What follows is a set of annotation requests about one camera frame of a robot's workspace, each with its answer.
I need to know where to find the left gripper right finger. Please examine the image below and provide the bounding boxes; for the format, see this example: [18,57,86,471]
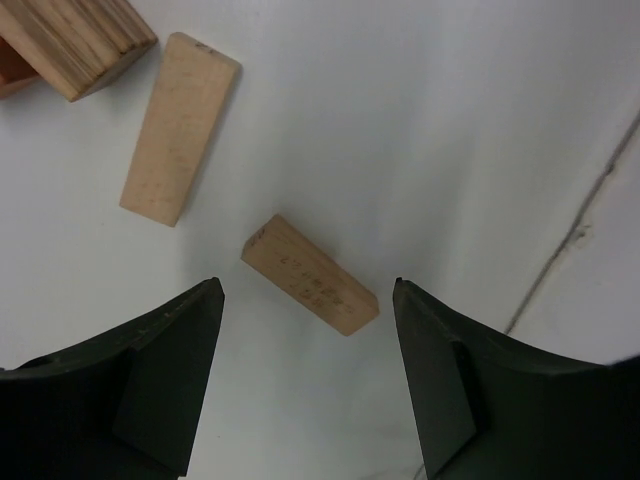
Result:
[393,279,639,479]

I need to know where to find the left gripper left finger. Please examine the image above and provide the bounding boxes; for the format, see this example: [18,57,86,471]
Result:
[1,278,224,479]

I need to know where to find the light long wood block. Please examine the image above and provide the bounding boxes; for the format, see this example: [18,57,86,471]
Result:
[241,214,380,336]
[119,32,241,227]

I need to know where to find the reddish arch wood block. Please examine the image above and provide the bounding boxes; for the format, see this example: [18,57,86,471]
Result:
[0,38,40,99]

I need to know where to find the striped plywood block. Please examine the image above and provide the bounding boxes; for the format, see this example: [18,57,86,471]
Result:
[1,1,158,102]

